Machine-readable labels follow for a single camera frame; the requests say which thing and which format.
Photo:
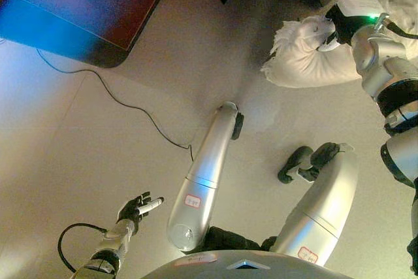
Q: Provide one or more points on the grey robot torso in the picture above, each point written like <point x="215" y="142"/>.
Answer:
<point x="228" y="264"/>

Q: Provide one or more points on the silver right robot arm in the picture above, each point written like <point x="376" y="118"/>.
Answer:
<point x="375" y="63"/>

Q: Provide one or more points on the dark glossy wooden desk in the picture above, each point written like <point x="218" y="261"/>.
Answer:
<point x="98" y="14"/>

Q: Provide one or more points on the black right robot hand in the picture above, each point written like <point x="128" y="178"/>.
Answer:
<point x="351" y="14"/>

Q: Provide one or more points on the white ruffled throw pillow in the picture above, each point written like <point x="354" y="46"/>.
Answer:
<point x="300" y="63"/>

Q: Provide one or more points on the black right robot foot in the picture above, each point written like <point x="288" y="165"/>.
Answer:
<point x="294" y="161"/>

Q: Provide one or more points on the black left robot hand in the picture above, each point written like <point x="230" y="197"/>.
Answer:
<point x="135" y="208"/>

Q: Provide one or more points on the black left robot foot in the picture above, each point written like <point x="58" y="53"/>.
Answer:
<point x="239" y="125"/>

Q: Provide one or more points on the black robot foot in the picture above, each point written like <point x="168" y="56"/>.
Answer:
<point x="294" y="161"/>
<point x="239" y="125"/>

